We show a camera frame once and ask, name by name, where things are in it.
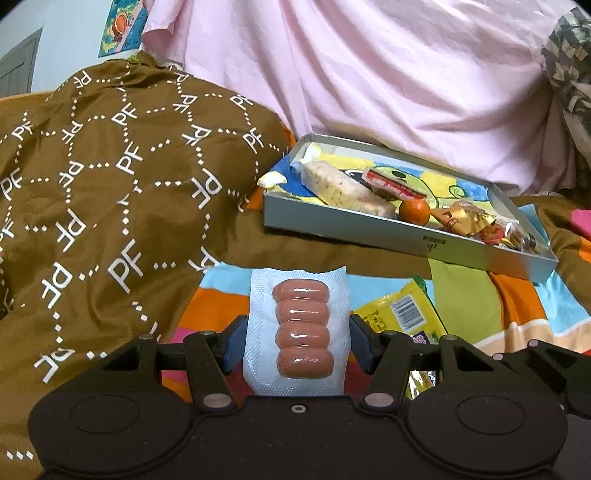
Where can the grey door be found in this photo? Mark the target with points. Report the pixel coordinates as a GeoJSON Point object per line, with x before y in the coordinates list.
{"type": "Point", "coordinates": [18, 69]}

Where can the gold foil snack packet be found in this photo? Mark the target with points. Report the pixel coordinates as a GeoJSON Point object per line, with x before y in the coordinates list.
{"type": "Point", "coordinates": [466, 221]}

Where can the colourful cartoon bedsheet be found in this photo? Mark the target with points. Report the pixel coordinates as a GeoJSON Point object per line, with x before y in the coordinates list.
{"type": "Point", "coordinates": [508, 304]}

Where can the yellow green snack packet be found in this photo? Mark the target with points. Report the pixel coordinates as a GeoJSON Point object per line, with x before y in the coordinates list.
{"type": "Point", "coordinates": [397, 314]}

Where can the pink sheet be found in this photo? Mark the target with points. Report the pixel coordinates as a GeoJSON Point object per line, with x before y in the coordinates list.
{"type": "Point", "coordinates": [369, 69]}

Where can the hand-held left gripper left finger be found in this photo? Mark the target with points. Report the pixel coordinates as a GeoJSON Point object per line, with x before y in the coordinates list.
{"type": "Point", "coordinates": [235, 341]}

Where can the sausage packet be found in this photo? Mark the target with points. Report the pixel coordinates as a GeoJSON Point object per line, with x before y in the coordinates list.
{"type": "Point", "coordinates": [302, 323]}

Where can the rice cracker bar packet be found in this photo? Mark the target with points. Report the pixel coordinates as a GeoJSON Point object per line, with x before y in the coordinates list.
{"type": "Point", "coordinates": [341, 189]}

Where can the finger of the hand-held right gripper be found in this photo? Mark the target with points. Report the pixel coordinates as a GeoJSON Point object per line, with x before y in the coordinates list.
{"type": "Point", "coordinates": [531, 364]}

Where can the clear quail egg packet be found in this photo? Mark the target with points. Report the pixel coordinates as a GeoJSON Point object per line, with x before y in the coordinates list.
{"type": "Point", "coordinates": [519, 237]}

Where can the grey tray with cartoon drawing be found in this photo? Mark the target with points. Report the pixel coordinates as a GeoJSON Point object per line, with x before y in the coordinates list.
{"type": "Point", "coordinates": [346, 221]}

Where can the orange mandarin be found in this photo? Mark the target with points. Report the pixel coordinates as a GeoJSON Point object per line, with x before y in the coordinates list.
{"type": "Point", "coordinates": [414, 211]}

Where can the red snack packet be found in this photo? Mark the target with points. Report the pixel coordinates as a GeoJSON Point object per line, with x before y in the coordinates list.
{"type": "Point", "coordinates": [392, 184]}

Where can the brown patterned blanket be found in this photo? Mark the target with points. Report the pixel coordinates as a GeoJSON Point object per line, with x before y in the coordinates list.
{"type": "Point", "coordinates": [92, 184]}

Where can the cartoon wall poster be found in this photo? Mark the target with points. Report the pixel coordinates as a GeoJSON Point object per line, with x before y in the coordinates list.
{"type": "Point", "coordinates": [122, 27]}

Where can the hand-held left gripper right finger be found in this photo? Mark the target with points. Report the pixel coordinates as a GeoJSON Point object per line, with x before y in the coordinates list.
{"type": "Point", "coordinates": [358, 341]}

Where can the plastic bag of clothes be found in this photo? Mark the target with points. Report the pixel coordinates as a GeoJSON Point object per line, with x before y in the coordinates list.
{"type": "Point", "coordinates": [570, 60]}

